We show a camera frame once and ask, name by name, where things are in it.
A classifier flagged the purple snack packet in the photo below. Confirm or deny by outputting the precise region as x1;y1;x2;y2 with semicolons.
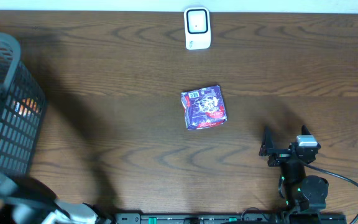
181;85;227;130

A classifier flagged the orange Kleenex tissue pack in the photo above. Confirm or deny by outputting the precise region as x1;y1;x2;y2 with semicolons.
12;98;40;117

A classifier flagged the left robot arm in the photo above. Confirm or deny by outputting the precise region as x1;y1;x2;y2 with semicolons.
0;172;116;223

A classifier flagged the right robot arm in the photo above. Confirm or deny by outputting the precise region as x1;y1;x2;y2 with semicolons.
259;125;329;223

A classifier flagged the white barcode scanner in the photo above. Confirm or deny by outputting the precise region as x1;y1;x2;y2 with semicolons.
183;7;211;50

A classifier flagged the grey plastic mesh basket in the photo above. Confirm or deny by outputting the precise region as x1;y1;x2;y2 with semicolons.
0;33;47;175

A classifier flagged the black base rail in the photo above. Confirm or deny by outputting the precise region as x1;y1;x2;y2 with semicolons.
114;212;347;224

